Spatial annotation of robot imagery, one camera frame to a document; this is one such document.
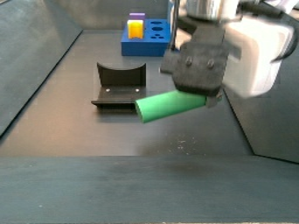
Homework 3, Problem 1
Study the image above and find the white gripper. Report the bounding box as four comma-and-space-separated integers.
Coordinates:
205, 17, 293, 108

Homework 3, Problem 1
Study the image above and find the green oval cylinder peg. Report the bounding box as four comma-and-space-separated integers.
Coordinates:
134, 90, 206, 123

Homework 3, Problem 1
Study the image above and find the black curved fixture stand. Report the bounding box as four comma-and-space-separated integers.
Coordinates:
90, 63, 145, 108

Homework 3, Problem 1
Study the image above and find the blue peg board block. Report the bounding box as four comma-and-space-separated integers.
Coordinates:
119, 19, 170, 57

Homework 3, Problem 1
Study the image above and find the yellow notched peg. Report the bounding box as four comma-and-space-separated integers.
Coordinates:
126, 20, 144, 39

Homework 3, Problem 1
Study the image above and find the purple rectangular peg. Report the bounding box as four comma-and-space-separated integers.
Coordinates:
128, 12, 145, 20

